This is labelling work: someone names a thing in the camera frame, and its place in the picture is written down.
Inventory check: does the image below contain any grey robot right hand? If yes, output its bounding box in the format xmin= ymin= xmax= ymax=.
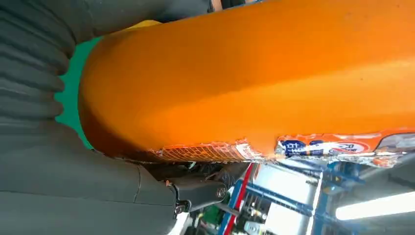
xmin=0 ymin=0 xmax=228 ymax=235

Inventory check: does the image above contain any ceiling light strip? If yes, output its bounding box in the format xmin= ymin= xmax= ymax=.
xmin=335 ymin=191 xmax=415 ymax=221

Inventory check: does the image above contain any green table mat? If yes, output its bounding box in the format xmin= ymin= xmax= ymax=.
xmin=54 ymin=36 xmax=104 ymax=151

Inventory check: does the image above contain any blue metal frame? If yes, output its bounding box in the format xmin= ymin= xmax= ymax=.
xmin=217 ymin=160 xmax=369 ymax=235

